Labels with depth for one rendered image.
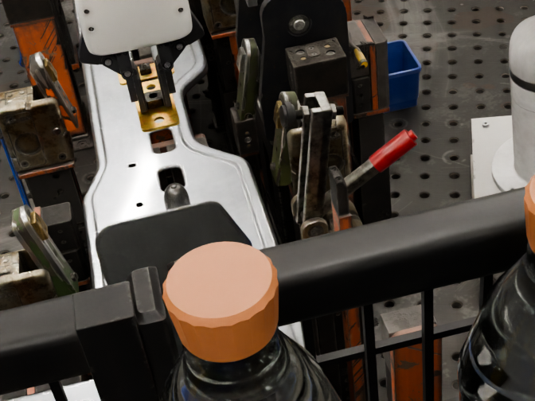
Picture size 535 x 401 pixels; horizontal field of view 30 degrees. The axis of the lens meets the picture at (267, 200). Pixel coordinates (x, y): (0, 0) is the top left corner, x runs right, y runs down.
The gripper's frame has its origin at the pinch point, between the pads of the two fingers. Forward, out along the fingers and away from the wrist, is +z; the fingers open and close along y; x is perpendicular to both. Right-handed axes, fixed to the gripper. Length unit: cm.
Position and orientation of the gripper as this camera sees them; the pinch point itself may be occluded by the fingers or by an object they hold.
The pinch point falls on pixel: (150, 84)
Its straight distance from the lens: 98.8
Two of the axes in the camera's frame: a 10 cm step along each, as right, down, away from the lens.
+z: 1.1, 7.6, 6.4
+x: 2.2, 6.1, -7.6
